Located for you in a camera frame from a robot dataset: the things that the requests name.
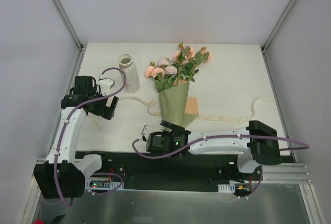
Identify green wrapping paper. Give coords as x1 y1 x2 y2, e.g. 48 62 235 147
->
159 83 196 128

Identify pink flower bouquet green leaves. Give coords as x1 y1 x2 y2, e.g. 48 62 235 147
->
144 42 212 93

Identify cream ribbon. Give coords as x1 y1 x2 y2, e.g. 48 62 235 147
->
120 97 273 124

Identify orange wrapping paper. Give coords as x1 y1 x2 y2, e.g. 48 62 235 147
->
185 97 199 115

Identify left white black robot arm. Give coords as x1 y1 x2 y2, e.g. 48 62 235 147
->
33 76 118 199

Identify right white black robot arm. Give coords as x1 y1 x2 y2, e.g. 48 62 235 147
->
141 120 281 180

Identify white ribbed ceramic vase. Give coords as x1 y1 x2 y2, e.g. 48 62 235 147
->
118 54 140 94

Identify red black object bottom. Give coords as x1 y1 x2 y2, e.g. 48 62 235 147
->
32 214 66 224

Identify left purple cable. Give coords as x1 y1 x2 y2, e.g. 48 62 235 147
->
53 67 127 207

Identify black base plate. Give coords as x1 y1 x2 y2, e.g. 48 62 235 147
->
49 149 295 191

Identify left white cable duct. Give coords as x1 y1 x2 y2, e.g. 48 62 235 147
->
85 180 124 191

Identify white cable duct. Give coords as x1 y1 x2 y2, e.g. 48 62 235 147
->
217 183 236 193
85 180 124 191

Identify right white cable duct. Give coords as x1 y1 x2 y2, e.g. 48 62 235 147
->
217 183 236 193

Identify left aluminium frame post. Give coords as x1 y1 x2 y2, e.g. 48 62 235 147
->
38 0 86 52

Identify aluminium frame post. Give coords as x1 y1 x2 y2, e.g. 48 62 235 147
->
38 0 86 52
261 0 313 54

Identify aluminium front rail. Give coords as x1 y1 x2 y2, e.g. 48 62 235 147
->
262 163 312 185

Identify right aluminium frame post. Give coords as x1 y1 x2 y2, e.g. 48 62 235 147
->
261 0 313 54

